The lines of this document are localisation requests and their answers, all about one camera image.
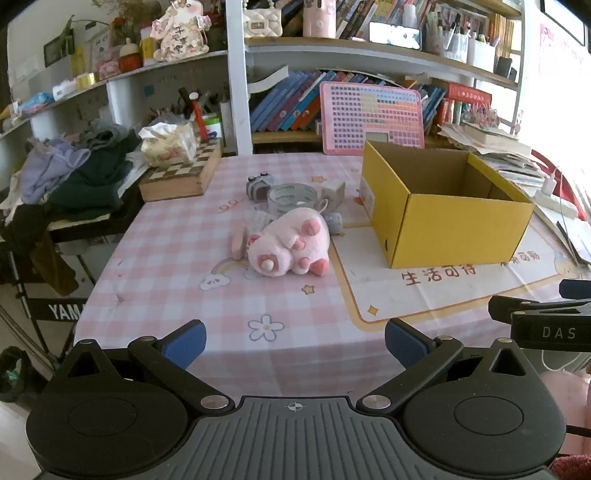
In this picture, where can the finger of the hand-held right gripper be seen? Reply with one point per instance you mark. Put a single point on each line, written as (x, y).
(549, 330)
(577, 290)

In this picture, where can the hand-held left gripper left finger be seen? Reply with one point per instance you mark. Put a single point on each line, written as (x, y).
(187, 344)

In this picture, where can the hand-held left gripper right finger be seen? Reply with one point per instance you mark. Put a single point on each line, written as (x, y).
(405, 344)

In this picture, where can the pink eraser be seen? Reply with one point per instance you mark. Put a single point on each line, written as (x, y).
(238, 242)

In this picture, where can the yellow cardboard box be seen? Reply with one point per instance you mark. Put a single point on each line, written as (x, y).
(443, 230)

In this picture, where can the small grey-blue item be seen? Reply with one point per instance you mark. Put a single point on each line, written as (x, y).
(335, 224)

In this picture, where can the pink pig plush toy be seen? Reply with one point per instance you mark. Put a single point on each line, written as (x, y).
(286, 244)

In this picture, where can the small white packet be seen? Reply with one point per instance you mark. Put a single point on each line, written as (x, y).
(262, 220)

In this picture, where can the white charger block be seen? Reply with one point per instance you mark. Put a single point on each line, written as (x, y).
(332, 194)

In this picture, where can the clear tape roll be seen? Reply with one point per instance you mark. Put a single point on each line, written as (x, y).
(277, 201)

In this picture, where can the small grey toy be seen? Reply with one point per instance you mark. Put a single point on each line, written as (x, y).
(258, 189)

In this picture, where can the pink stool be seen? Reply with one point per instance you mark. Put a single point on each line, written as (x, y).
(565, 410)

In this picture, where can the pink checked tablecloth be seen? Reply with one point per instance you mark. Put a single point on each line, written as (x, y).
(184, 258)

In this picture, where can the white power strip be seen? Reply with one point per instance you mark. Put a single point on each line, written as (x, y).
(554, 203)

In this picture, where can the white plug adapter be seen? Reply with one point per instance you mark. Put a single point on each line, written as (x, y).
(549, 184)

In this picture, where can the black keyboard stand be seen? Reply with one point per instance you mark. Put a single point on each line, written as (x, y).
(55, 311)

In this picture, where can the red fuzzy cloth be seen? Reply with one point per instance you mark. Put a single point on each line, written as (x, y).
(572, 468)

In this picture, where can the wooden chessboard box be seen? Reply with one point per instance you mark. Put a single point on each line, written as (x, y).
(175, 184)

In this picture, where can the stack of papers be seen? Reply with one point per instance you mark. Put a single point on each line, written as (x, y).
(498, 147)

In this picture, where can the pile of clothes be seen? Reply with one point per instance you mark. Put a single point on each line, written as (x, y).
(92, 175)

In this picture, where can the plastic bag of tissues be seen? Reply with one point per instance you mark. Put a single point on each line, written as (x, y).
(166, 145)

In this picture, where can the red box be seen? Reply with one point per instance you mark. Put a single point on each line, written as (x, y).
(466, 99)

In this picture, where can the red toy stick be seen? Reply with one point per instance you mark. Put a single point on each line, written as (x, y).
(199, 117)

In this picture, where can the pink learning board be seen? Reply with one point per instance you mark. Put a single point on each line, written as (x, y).
(369, 115)

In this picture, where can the white pen holder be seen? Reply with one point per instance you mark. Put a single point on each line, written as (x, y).
(480, 57)

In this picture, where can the row of colourful books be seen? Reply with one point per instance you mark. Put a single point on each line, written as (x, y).
(286, 101)

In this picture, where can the clear pen holder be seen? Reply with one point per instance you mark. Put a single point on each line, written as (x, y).
(445, 44)

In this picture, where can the red and white jar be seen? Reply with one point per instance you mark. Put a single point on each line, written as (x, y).
(130, 57)

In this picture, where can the pink rag doll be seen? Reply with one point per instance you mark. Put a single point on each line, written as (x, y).
(178, 34)

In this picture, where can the white quilted handbag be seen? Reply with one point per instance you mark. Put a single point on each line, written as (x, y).
(262, 23)

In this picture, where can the row of thin books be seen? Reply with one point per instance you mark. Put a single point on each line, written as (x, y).
(364, 14)

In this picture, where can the pink cylinder device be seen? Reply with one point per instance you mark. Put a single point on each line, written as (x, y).
(319, 18)

